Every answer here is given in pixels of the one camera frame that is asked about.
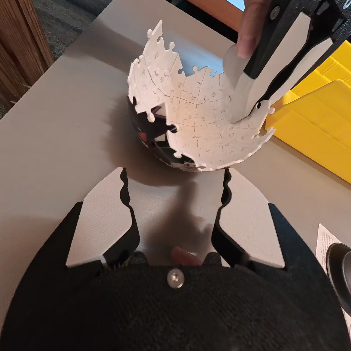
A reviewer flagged wooden pillar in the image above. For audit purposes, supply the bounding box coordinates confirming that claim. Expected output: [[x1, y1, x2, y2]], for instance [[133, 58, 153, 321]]
[[0, 0, 55, 103]]

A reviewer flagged white instruction sheet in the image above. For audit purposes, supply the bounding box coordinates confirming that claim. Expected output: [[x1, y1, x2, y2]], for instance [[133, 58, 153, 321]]
[[315, 223, 351, 275]]

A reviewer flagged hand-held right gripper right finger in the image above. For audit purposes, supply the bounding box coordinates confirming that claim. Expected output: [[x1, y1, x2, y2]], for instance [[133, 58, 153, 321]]
[[212, 168, 286, 268]]

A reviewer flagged person's right hand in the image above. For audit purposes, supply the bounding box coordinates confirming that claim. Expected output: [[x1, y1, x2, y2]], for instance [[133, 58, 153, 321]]
[[171, 246, 203, 266]]

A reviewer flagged wood-edged grey table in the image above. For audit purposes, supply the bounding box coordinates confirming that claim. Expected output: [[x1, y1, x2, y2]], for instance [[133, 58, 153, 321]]
[[170, 0, 246, 31]]

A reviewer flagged black round ball stand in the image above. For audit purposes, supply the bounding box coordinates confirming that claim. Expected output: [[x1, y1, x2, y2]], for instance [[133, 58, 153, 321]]
[[326, 243, 351, 316]]

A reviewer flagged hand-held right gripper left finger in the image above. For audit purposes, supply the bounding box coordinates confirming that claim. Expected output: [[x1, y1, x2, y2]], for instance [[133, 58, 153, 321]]
[[66, 167, 140, 268]]

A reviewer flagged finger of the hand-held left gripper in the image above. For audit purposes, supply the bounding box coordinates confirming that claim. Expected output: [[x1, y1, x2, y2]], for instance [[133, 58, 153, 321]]
[[270, 36, 335, 106], [223, 12, 312, 124]]

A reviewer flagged yellow plastic bin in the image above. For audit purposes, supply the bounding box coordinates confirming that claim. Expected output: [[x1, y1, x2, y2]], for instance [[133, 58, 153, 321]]
[[265, 41, 351, 184]]

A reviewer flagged partly built puzzle ball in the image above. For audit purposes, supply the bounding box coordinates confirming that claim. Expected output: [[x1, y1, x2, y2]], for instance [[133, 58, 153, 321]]
[[127, 20, 276, 173]]

